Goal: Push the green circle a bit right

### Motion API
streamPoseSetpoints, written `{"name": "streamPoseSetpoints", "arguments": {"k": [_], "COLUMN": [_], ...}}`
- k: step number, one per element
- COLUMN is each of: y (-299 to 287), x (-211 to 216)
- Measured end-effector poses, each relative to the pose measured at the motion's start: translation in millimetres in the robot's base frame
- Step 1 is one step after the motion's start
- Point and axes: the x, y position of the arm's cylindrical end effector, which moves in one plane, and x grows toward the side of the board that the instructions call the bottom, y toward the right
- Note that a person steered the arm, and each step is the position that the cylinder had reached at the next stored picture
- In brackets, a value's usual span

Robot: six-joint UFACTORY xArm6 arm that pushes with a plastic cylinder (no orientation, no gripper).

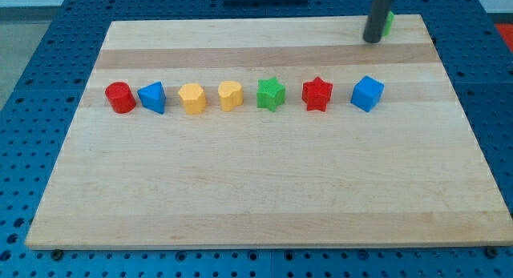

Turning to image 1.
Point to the green cylinder block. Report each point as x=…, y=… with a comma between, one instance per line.
x=388, y=23

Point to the green star block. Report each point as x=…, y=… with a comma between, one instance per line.
x=270, y=94

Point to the yellow heart block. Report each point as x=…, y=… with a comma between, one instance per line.
x=230, y=94

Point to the red star block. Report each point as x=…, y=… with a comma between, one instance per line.
x=316, y=94

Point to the yellow hexagon block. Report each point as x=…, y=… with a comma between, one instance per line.
x=192, y=98

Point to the blue triangle block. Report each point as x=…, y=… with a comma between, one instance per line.
x=153, y=97

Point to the blue cube block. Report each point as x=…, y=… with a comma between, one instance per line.
x=367, y=93

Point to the red cylinder block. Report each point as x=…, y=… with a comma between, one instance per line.
x=120, y=97

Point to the wooden board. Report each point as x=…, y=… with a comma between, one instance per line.
x=409, y=173

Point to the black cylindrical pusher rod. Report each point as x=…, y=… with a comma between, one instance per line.
x=376, y=20

